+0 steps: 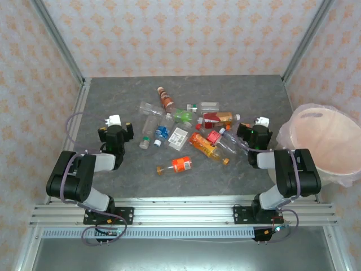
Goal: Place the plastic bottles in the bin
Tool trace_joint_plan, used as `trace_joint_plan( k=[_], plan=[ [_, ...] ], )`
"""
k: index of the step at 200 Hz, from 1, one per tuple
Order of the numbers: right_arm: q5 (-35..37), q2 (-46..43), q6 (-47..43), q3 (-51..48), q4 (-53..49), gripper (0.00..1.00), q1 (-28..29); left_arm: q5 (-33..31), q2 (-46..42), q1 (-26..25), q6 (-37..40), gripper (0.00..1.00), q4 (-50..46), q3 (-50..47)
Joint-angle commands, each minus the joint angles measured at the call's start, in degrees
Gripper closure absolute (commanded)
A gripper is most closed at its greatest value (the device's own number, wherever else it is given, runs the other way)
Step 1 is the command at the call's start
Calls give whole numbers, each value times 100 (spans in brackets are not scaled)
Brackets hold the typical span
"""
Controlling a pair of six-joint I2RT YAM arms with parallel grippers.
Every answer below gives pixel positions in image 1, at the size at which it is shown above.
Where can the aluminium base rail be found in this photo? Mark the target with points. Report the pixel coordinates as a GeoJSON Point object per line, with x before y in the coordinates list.
{"type": "Point", "coordinates": [183, 214]}

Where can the clear square bottle white label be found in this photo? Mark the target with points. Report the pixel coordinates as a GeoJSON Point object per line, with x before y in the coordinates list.
{"type": "Point", "coordinates": [177, 137]}

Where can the grey metal shelf panel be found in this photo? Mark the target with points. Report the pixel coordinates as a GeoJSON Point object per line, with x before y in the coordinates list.
{"type": "Point", "coordinates": [180, 254]}

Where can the red orange label bottle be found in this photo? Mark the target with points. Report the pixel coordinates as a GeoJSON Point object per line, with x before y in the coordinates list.
{"type": "Point", "coordinates": [218, 119]}

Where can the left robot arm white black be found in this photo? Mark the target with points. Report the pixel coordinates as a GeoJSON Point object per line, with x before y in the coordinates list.
{"type": "Point", "coordinates": [70, 180]}

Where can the clear bottle white green cap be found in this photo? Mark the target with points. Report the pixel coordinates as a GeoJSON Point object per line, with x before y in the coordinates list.
{"type": "Point", "coordinates": [207, 106]}

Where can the small red label bottle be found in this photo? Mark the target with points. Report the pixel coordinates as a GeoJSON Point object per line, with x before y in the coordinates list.
{"type": "Point", "coordinates": [213, 137]}

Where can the green label plastic bottle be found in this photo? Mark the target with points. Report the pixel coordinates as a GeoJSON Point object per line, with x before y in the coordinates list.
{"type": "Point", "coordinates": [183, 115]}

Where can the clear crushed plastic bottle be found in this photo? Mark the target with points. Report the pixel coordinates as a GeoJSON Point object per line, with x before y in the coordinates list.
{"type": "Point", "coordinates": [150, 108]}

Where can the aluminium frame post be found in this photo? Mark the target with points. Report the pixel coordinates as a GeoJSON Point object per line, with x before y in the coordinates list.
{"type": "Point", "coordinates": [307, 39]}
{"type": "Point", "coordinates": [56, 39]}

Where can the orange drink bottle yellow label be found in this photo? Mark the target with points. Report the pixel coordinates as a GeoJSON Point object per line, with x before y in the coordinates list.
{"type": "Point", "coordinates": [204, 145]}

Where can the beige bin with pink liner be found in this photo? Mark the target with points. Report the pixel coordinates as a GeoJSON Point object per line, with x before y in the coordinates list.
{"type": "Point", "coordinates": [324, 141]}

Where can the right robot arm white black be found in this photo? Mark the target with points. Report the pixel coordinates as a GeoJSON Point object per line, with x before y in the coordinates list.
{"type": "Point", "coordinates": [296, 175]}

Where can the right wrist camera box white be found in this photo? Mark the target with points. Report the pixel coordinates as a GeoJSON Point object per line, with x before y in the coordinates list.
{"type": "Point", "coordinates": [262, 121]}

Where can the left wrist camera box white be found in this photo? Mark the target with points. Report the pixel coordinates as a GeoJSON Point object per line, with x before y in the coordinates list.
{"type": "Point", "coordinates": [114, 120]}

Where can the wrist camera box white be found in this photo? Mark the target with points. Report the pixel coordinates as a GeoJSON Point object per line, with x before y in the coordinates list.
{"type": "Point", "coordinates": [262, 121]}
{"type": "Point", "coordinates": [114, 120]}

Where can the brown label bottle brown cap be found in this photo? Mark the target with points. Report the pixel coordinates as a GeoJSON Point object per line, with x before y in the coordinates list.
{"type": "Point", "coordinates": [166, 98]}

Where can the aluminium frame leg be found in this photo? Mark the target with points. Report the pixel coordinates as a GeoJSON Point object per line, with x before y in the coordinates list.
{"type": "Point", "coordinates": [338, 254]}
{"type": "Point", "coordinates": [26, 254]}

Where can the clear ribbed bottle white cap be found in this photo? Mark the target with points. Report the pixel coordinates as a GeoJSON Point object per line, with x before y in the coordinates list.
{"type": "Point", "coordinates": [228, 142]}

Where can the orange label bottle orange cap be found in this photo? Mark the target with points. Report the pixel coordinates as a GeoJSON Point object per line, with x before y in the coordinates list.
{"type": "Point", "coordinates": [180, 164]}

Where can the blue label bottle white cap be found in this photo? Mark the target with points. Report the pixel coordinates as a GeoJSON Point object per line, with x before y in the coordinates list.
{"type": "Point", "coordinates": [163, 132]}

